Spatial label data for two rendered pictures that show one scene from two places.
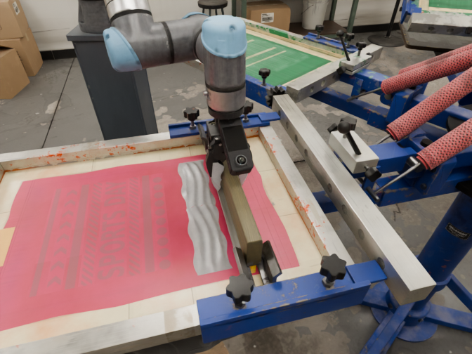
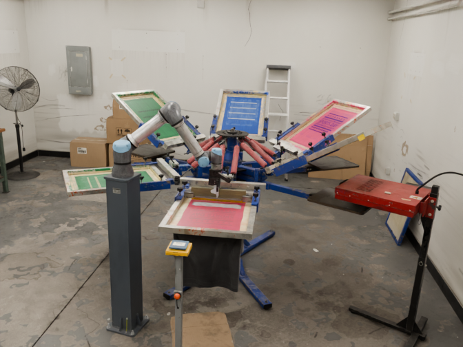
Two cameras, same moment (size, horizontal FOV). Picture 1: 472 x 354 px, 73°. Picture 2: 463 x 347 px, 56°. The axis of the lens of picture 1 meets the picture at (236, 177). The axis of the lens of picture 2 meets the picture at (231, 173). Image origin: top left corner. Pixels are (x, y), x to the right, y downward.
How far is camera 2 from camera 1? 3.00 m
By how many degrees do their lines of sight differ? 64
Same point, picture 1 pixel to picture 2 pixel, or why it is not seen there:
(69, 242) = (215, 221)
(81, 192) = (193, 218)
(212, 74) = (219, 160)
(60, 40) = not seen: outside the picture
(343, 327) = not seen: hidden behind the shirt
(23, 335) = (242, 226)
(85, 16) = (127, 171)
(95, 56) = (131, 186)
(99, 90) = (130, 203)
